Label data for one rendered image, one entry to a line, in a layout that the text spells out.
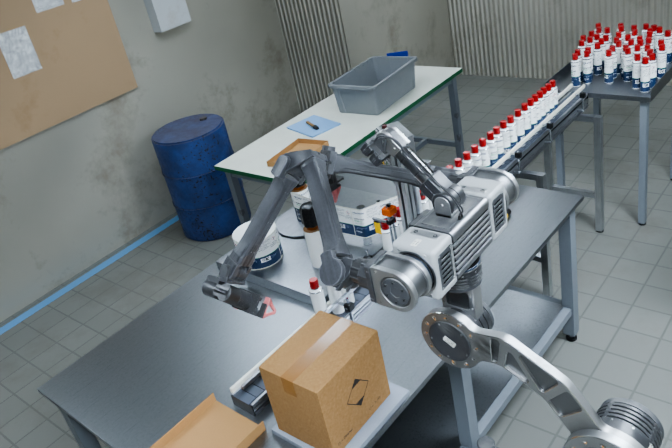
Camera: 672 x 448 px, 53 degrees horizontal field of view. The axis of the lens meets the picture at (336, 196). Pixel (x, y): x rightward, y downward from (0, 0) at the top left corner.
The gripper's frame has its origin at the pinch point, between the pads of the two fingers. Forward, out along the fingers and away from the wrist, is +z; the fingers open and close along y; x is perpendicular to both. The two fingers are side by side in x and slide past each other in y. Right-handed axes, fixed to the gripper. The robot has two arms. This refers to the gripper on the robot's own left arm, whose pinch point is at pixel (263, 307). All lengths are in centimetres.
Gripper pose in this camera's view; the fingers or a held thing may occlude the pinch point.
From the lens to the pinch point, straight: 224.7
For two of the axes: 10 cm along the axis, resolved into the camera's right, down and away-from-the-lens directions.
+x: -3.4, 9.2, -2.1
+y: -7.7, -1.4, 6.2
